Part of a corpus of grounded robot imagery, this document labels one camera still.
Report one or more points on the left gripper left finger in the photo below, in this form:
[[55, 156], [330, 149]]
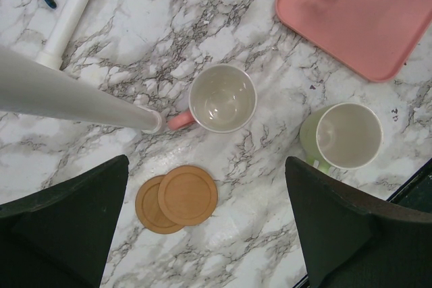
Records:
[[61, 235]]

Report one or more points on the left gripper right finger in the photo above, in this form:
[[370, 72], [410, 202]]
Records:
[[352, 239]]

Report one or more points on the pink serving tray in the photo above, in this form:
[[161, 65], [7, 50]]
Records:
[[374, 38]]

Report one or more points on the green mug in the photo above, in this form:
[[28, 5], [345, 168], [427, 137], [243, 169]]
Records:
[[344, 136]]

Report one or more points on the cork coaster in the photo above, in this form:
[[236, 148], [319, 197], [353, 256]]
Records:
[[187, 195], [148, 210]]

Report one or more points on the white pvc pipe frame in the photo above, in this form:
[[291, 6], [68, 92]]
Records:
[[38, 87]]

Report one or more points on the pink mug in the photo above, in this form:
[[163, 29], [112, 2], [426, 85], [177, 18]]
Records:
[[222, 99]]

